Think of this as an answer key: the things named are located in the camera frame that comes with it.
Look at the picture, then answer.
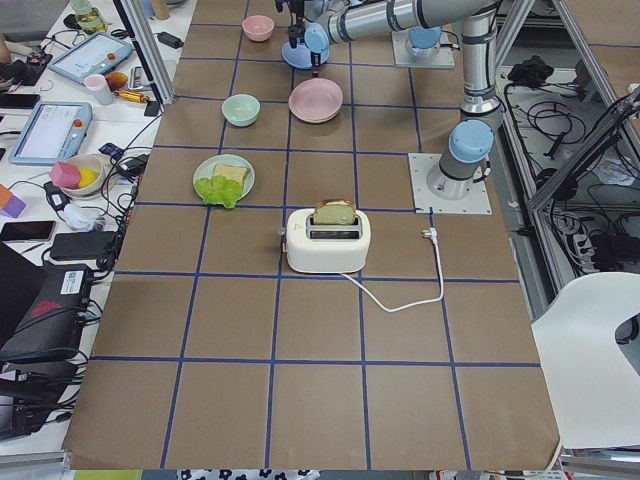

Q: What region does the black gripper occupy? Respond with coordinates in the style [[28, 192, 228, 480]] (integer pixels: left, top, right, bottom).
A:
[[287, 19, 303, 48], [310, 51, 322, 77]]

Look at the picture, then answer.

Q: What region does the blue plate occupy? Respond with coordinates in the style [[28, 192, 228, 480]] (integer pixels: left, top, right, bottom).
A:
[[281, 42, 313, 70]]

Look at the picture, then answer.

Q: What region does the pink plate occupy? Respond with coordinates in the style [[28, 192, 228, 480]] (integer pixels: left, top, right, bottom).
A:
[[288, 78, 343, 124]]

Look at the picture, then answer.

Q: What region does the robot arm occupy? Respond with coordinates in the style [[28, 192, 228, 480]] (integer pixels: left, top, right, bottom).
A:
[[302, 1, 502, 154], [274, 0, 324, 49]]

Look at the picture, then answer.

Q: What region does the pink bowl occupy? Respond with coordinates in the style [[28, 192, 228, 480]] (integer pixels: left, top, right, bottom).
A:
[[241, 15, 275, 43]]

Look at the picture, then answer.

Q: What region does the green bowl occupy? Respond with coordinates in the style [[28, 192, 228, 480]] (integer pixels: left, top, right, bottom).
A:
[[222, 94, 261, 127]]

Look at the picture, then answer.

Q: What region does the bread slice on plate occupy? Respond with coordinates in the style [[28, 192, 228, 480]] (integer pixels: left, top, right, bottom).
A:
[[213, 163, 249, 186]]

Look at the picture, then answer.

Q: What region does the black power adapter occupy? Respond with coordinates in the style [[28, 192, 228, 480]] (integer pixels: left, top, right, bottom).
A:
[[156, 32, 184, 49]]

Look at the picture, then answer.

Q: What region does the bread slice in toaster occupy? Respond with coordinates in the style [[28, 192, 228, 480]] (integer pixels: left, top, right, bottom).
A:
[[312, 199, 356, 225]]

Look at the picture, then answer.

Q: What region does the green plate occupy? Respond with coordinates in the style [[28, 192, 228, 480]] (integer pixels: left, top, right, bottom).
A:
[[193, 154, 255, 201]]

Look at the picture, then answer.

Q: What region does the green lettuce leaf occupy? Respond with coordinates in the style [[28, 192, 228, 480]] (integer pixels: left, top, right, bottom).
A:
[[194, 175, 243, 209]]

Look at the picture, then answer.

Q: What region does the white toaster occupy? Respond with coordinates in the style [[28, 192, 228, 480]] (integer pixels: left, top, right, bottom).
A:
[[284, 208, 371, 274]]

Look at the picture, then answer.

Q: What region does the teach pendant tablet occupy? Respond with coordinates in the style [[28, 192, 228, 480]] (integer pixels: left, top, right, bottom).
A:
[[48, 32, 133, 84], [8, 101, 93, 166]]

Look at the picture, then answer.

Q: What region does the pink cup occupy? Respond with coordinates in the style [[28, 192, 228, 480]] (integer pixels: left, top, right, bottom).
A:
[[83, 74, 114, 105]]

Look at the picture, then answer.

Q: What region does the beige bowl with toys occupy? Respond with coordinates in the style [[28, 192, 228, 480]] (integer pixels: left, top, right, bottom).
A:
[[49, 154, 111, 198]]

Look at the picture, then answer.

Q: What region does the white chair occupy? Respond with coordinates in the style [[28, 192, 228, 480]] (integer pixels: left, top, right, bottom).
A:
[[532, 272, 639, 449]]

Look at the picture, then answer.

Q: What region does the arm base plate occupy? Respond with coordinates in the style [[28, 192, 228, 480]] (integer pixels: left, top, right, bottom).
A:
[[408, 153, 492, 215], [391, 27, 457, 69]]

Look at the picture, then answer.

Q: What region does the white toaster power cable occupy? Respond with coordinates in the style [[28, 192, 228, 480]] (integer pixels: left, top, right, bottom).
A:
[[339, 227, 446, 315]]

